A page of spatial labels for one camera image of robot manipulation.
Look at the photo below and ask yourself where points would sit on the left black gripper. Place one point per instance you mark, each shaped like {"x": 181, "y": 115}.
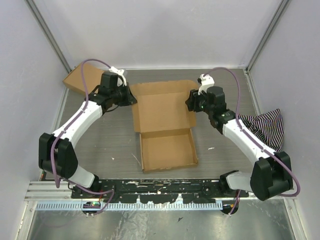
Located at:
{"x": 130, "y": 99}

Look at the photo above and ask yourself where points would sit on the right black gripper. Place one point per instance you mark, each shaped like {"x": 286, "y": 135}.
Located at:
{"x": 192, "y": 101}

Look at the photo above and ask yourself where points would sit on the cardboard box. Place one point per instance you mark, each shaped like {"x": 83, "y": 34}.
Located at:
{"x": 164, "y": 124}
{"x": 92, "y": 77}

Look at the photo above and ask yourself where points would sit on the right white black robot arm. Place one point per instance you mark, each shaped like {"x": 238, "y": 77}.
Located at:
{"x": 271, "y": 174}

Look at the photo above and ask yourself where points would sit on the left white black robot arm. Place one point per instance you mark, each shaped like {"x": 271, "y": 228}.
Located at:
{"x": 56, "y": 151}

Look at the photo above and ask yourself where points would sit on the folded closed cardboard box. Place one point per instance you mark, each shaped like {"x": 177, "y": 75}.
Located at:
{"x": 92, "y": 77}

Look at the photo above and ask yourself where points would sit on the purple striped cloth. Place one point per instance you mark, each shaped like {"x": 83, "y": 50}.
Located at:
{"x": 267, "y": 127}

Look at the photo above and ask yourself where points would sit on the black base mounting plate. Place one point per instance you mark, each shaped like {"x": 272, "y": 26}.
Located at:
{"x": 157, "y": 191}

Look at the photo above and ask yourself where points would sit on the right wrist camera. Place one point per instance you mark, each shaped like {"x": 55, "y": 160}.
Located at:
{"x": 205, "y": 81}

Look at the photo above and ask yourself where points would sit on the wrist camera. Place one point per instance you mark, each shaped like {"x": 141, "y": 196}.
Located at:
{"x": 114, "y": 78}
{"x": 205, "y": 81}

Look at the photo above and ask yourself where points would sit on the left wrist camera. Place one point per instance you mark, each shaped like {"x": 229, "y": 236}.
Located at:
{"x": 114, "y": 78}

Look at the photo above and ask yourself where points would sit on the perforated cable duct strip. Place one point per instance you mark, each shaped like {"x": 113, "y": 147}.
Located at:
{"x": 96, "y": 206}

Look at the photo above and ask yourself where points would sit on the aluminium rail front beam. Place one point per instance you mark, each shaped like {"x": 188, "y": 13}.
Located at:
{"x": 46, "y": 190}

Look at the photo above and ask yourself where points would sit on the right aluminium frame post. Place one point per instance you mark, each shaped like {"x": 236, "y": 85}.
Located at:
{"x": 280, "y": 10}

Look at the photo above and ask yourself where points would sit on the aluminium frame post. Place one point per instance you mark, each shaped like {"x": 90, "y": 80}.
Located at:
{"x": 48, "y": 33}
{"x": 280, "y": 10}

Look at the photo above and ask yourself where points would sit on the left aluminium frame post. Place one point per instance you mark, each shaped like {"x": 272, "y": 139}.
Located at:
{"x": 48, "y": 33}

